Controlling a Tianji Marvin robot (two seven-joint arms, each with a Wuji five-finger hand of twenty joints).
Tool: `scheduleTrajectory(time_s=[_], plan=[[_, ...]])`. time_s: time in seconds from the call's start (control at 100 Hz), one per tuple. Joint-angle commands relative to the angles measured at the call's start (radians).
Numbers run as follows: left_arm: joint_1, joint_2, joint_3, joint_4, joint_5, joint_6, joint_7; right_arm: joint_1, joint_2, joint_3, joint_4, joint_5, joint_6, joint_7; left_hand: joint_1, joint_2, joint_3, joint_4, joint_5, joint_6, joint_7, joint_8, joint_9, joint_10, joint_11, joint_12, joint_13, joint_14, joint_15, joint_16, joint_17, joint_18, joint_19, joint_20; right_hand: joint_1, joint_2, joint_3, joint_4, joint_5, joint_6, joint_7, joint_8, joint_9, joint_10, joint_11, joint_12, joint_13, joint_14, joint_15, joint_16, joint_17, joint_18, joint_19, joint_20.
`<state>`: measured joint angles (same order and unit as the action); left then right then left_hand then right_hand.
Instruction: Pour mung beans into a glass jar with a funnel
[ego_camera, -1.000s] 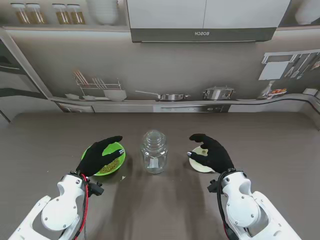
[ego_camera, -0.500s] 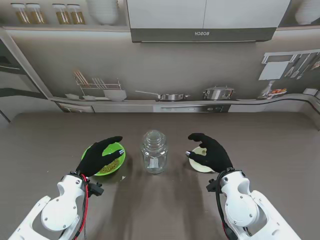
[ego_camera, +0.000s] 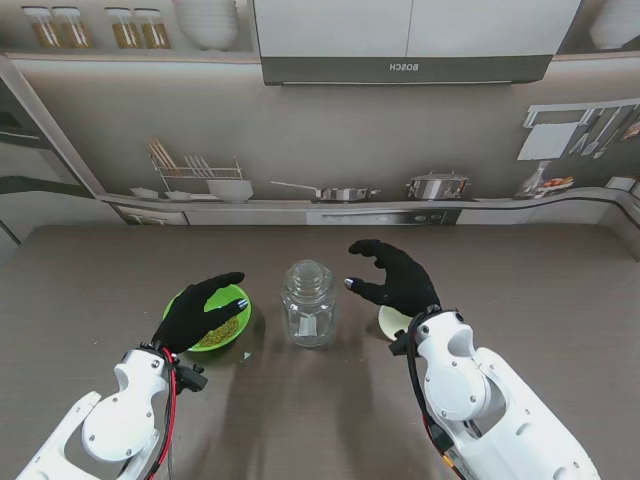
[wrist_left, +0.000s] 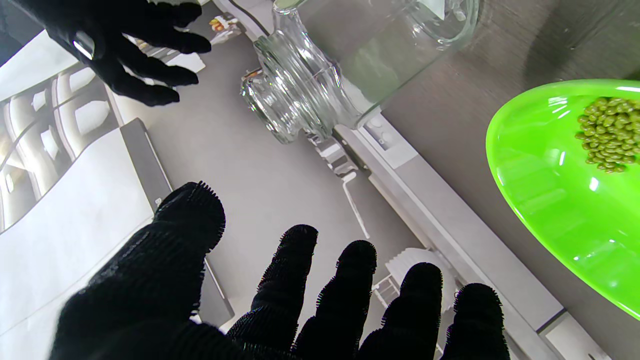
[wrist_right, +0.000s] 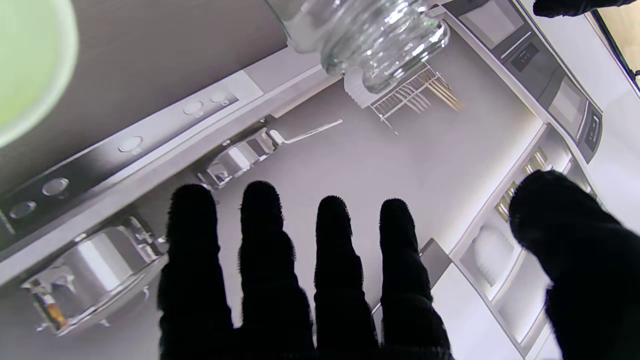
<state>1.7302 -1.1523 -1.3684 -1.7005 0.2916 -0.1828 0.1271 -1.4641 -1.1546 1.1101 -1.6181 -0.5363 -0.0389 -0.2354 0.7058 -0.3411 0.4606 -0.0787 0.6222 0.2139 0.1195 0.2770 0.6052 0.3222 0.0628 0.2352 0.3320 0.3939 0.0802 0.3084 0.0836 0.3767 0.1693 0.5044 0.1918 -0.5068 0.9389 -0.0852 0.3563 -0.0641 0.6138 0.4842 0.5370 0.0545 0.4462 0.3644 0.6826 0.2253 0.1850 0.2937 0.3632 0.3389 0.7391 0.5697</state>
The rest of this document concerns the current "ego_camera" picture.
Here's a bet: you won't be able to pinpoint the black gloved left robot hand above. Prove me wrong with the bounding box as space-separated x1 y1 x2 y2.
151 271 251 354

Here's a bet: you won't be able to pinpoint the mung beans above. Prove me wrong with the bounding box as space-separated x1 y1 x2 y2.
198 317 240 350

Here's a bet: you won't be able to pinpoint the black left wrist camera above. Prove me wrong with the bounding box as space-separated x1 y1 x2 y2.
172 363 209 395

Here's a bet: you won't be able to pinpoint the red and black arm cable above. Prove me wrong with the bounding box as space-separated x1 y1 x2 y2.
114 344 181 480

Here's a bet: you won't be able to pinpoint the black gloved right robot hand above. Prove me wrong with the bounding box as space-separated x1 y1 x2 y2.
343 238 442 319

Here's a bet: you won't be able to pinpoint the green plastic bowl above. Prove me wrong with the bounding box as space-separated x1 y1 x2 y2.
162 283 253 353

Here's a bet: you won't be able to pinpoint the cream plastic funnel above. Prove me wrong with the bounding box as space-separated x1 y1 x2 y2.
378 305 412 342

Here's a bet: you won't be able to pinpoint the clear glass jar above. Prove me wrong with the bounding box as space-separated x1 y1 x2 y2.
279 287 337 349

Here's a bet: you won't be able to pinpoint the clear glass jar lid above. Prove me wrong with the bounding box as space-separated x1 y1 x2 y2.
284 259 334 301

